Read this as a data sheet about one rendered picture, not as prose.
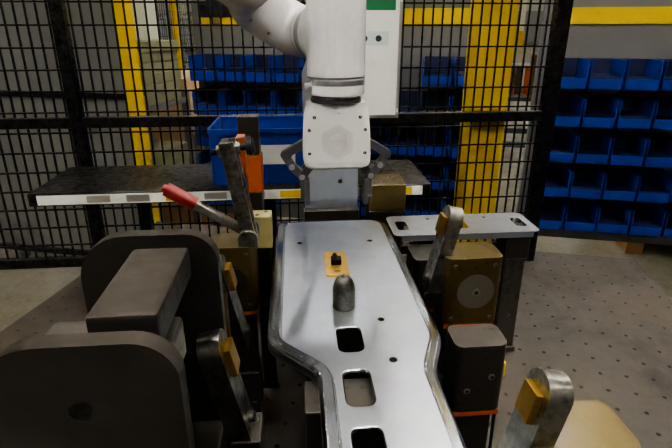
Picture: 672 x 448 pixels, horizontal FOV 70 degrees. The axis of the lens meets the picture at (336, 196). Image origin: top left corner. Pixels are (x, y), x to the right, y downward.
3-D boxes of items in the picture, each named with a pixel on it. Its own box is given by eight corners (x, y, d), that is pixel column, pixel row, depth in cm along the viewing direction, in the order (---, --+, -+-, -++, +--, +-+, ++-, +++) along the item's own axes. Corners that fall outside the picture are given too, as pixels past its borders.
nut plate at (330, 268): (350, 276, 76) (350, 269, 76) (326, 277, 76) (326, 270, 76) (344, 252, 84) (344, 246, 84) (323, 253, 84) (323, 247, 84)
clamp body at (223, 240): (265, 427, 86) (254, 248, 74) (209, 430, 85) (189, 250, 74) (267, 400, 92) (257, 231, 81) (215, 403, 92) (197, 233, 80)
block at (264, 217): (279, 387, 95) (271, 216, 83) (261, 388, 95) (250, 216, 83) (279, 375, 98) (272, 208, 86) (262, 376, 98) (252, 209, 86)
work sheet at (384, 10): (398, 117, 128) (403, -8, 118) (313, 119, 126) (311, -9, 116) (396, 116, 130) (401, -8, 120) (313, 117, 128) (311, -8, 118)
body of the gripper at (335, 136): (301, 95, 67) (303, 172, 70) (374, 94, 68) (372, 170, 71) (300, 88, 74) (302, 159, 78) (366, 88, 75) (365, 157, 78)
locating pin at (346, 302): (356, 321, 68) (356, 279, 65) (333, 322, 67) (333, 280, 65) (353, 308, 71) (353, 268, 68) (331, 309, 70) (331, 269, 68)
